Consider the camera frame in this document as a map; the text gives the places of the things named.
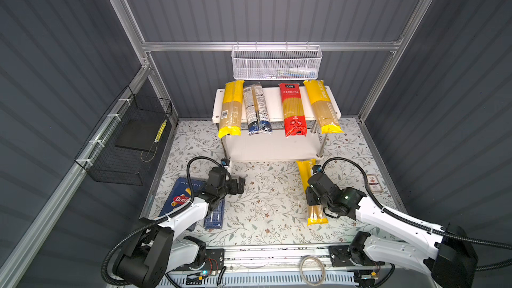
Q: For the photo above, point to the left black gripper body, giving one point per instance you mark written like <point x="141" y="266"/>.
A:
<point x="234" y="186"/>

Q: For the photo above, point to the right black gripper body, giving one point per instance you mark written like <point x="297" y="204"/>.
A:
<point x="313" y="196"/>

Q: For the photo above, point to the yellow pastatime spaghetti pack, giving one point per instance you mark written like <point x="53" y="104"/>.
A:
<point x="315" y="214"/>
<point x="322" y="107"/>

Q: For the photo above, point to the blue white spaghetti pack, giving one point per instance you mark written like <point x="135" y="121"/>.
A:
<point x="257" y="115"/>

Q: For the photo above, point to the yellow spaghetti pack barcode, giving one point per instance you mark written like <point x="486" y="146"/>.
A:
<point x="230" y="119"/>

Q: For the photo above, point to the red spaghetti pack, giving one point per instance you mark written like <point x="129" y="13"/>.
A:
<point x="294" y="118"/>

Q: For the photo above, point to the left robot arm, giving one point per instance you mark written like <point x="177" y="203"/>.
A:
<point x="157" y="246"/>

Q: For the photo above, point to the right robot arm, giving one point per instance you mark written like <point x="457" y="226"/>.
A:
<point x="446" y="254"/>

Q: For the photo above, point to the light blue spaghetti box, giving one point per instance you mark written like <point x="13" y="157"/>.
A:
<point x="215" y="219"/>

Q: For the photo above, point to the dark blue spaghetti box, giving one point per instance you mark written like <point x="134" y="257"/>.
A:
<point x="180" y="195"/>

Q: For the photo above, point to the white two-tier shelf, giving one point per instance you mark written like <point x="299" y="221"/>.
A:
<point x="275" y="146"/>

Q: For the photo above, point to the toothpaste tube in basket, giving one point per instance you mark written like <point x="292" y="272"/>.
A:
<point x="305" y="72"/>

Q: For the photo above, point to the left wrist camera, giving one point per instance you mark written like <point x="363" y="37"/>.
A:
<point x="226" y="164"/>

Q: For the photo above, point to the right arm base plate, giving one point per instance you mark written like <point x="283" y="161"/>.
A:
<point x="346" y="255"/>

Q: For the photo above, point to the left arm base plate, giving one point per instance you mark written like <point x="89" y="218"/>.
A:
<point x="212" y="260"/>

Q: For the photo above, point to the black wire basket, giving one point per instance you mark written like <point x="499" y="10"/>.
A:
<point x="129" y="144"/>

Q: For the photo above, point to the white wire mesh basket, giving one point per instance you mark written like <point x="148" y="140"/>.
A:
<point x="272" y="62"/>

